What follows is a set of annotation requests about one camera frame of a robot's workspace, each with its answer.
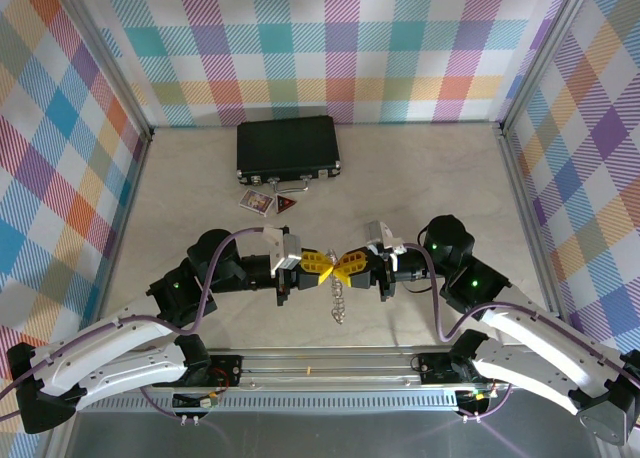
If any small picture card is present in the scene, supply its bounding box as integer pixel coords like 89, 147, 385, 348
238, 188, 275, 213

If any black case with metal handle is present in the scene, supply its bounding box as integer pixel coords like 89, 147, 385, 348
235, 115, 344, 193

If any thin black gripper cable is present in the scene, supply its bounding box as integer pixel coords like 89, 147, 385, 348
403, 276, 442, 295

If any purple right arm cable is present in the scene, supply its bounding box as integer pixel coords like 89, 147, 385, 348
399, 242, 640, 424

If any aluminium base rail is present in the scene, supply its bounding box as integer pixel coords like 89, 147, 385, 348
49, 347, 606, 394

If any small circuit board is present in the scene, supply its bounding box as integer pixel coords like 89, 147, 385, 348
458, 386, 497, 403
172, 391, 222, 410

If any aluminium side rail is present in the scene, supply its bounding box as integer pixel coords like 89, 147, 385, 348
94, 132, 154, 329
497, 122, 576, 347

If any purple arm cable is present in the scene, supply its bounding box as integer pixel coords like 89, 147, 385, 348
399, 242, 640, 424
0, 226, 266, 424

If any grey metal panel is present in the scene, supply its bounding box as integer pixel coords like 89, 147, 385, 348
47, 410, 621, 458

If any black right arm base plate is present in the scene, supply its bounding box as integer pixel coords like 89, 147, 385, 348
417, 351, 511, 385

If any silver metal keyring chain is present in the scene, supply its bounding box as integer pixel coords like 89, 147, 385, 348
324, 247, 349, 325

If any aluminium frame post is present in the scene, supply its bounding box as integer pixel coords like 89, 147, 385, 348
497, 0, 601, 137
59, 0, 154, 144

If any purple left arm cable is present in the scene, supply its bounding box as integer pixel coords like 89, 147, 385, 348
0, 226, 266, 424

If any black red triangular card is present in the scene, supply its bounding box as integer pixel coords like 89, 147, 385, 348
272, 193, 297, 217

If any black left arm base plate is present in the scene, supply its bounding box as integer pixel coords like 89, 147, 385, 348
152, 353, 245, 388

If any perforated metal strip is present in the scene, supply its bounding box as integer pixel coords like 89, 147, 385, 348
79, 395, 461, 414

